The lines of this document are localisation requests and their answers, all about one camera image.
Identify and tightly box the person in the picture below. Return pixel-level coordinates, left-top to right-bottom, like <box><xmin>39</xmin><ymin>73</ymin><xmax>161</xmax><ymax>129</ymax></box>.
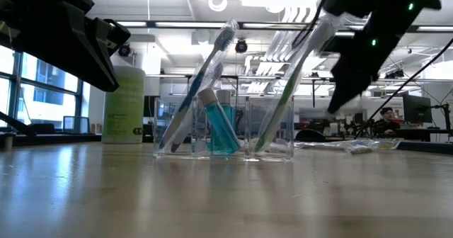
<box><xmin>372</xmin><ymin>106</ymin><xmax>401</xmax><ymax>137</ymax></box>

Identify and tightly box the green white toothbrush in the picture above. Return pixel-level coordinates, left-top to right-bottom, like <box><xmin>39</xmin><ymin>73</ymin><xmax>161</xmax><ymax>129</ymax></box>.
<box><xmin>348</xmin><ymin>142</ymin><xmax>379</xmax><ymax>156</ymax></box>
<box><xmin>253</xmin><ymin>11</ymin><xmax>343</xmax><ymax>154</ymax></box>

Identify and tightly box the black window frame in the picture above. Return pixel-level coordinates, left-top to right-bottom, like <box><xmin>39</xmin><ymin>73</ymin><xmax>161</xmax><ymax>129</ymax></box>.
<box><xmin>0</xmin><ymin>45</ymin><xmax>88</xmax><ymax>129</ymax></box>

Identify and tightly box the black ceiling camera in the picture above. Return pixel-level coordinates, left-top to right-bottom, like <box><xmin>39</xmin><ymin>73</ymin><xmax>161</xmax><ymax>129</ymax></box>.
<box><xmin>234</xmin><ymin>38</ymin><xmax>248</xmax><ymax>55</ymax></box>
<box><xmin>118</xmin><ymin>42</ymin><xmax>132</xmax><ymax>58</ymax></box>

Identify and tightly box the blue white toothbrush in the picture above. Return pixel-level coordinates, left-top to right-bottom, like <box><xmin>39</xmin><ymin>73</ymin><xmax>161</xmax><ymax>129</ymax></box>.
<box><xmin>157</xmin><ymin>17</ymin><xmax>241</xmax><ymax>151</ymax></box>
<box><xmin>293</xmin><ymin>140</ymin><xmax>355</xmax><ymax>151</ymax></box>

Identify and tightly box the green disinfecting wipes canister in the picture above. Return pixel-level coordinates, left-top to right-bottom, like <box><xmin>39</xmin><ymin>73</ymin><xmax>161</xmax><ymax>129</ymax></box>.
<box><xmin>101</xmin><ymin>64</ymin><xmax>147</xmax><ymax>145</ymax></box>

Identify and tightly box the small dark monitor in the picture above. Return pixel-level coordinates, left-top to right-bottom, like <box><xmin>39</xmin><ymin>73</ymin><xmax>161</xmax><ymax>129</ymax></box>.
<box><xmin>62</xmin><ymin>115</ymin><xmax>91</xmax><ymax>135</ymax></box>

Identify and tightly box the black round chair back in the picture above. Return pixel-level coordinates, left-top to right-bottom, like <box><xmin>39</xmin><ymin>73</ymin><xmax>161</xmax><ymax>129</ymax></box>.
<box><xmin>295</xmin><ymin>128</ymin><xmax>327</xmax><ymax>142</ymax></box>

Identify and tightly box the teal mouthwash bottle white cap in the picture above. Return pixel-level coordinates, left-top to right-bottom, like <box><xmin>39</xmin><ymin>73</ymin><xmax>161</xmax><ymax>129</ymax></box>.
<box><xmin>196</xmin><ymin>87</ymin><xmax>243</xmax><ymax>157</ymax></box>
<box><xmin>215</xmin><ymin>89</ymin><xmax>237</xmax><ymax>154</ymax></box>

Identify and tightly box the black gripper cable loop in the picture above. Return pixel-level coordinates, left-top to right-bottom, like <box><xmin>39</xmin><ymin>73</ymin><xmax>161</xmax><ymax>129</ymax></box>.
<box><xmin>292</xmin><ymin>0</ymin><xmax>328</xmax><ymax>50</ymax></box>

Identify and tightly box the black desk monitor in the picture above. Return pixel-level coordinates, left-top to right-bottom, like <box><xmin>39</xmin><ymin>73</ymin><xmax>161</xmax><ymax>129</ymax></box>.
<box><xmin>402</xmin><ymin>94</ymin><xmax>433</xmax><ymax>125</ymax></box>

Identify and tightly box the long black arm cable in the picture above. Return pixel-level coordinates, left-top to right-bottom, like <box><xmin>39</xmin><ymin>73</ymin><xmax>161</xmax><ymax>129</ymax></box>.
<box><xmin>353</xmin><ymin>35</ymin><xmax>453</xmax><ymax>140</ymax></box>

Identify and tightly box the white hanging cable ring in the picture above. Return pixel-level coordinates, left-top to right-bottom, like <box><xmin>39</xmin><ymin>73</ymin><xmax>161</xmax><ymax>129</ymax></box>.
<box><xmin>207</xmin><ymin>0</ymin><xmax>229</xmax><ymax>13</ymax></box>

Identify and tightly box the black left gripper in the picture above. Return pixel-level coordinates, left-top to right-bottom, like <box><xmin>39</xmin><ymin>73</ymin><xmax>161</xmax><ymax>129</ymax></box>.
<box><xmin>0</xmin><ymin>0</ymin><xmax>132</xmax><ymax>93</ymax></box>

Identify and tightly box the clear acrylic organizer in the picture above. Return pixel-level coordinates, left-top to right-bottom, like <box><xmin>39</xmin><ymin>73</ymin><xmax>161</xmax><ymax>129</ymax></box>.
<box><xmin>152</xmin><ymin>95</ymin><xmax>296</xmax><ymax>162</ymax></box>

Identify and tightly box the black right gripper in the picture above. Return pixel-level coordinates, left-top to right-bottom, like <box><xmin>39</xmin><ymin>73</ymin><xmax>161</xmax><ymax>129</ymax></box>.
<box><xmin>327</xmin><ymin>14</ymin><xmax>408</xmax><ymax>115</ymax></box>

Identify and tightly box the black diagonal frame strut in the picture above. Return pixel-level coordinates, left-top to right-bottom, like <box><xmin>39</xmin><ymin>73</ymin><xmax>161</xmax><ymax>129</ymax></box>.
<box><xmin>0</xmin><ymin>110</ymin><xmax>38</xmax><ymax>138</ymax></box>

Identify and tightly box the long ceiling light bar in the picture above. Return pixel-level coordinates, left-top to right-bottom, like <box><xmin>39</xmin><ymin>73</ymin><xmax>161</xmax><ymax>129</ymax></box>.
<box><xmin>115</xmin><ymin>18</ymin><xmax>453</xmax><ymax>33</ymax></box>

